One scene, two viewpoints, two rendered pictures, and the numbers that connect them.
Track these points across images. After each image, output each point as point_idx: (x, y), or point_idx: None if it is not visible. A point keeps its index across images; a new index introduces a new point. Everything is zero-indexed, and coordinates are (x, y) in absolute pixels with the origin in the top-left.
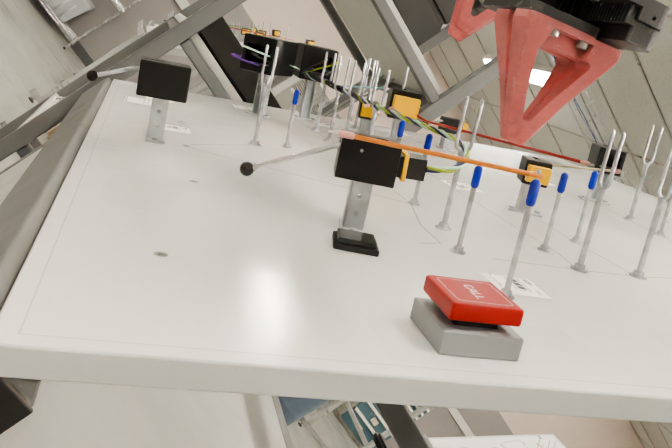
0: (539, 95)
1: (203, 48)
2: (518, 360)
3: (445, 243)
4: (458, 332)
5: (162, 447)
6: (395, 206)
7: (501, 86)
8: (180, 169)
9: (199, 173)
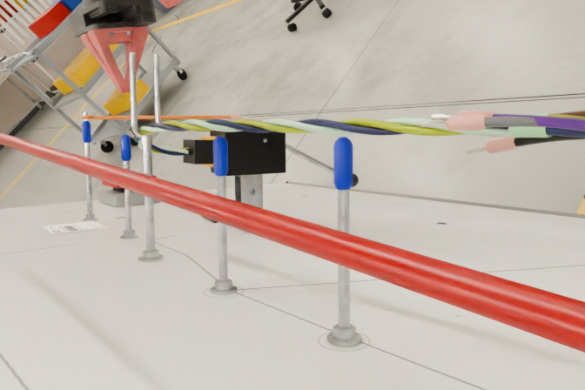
0: (116, 65)
1: None
2: (98, 203)
3: (144, 242)
4: None
5: None
6: (245, 272)
7: (137, 66)
8: (495, 228)
9: (476, 231)
